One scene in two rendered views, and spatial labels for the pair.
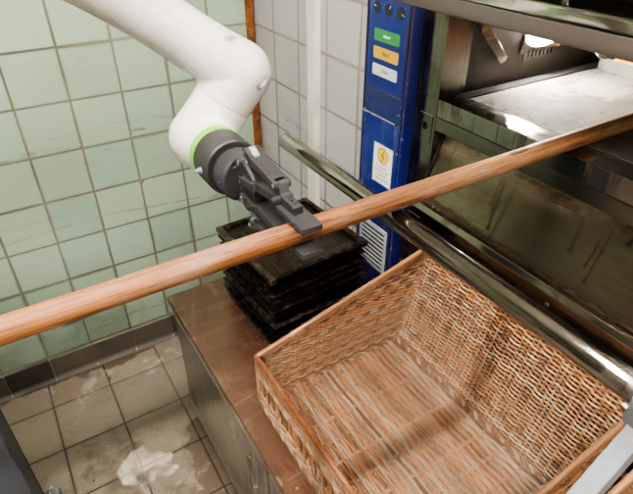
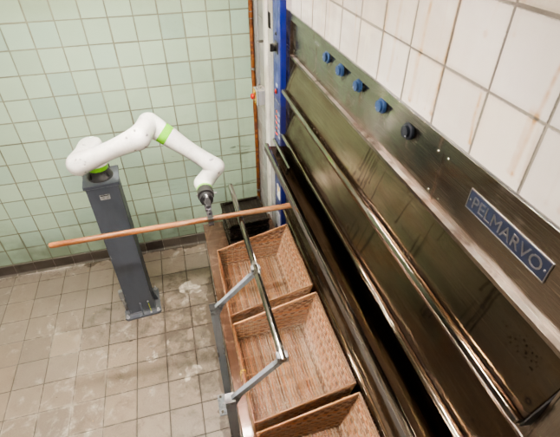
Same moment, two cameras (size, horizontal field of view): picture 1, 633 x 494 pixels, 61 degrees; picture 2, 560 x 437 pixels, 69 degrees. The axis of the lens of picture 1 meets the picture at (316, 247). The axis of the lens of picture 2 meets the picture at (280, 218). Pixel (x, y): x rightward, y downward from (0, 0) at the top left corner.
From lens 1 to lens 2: 1.60 m
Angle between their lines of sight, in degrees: 14
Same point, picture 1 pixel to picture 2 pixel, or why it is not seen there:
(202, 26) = (203, 156)
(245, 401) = (215, 265)
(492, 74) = not seen: hidden behind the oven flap
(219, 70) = (206, 167)
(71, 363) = (170, 243)
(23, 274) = (156, 205)
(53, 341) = (165, 232)
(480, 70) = not seen: hidden behind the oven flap
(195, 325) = (208, 237)
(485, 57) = not seen: hidden behind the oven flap
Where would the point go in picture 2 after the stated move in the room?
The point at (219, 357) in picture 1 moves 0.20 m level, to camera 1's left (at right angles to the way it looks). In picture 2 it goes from (212, 250) to (186, 244)
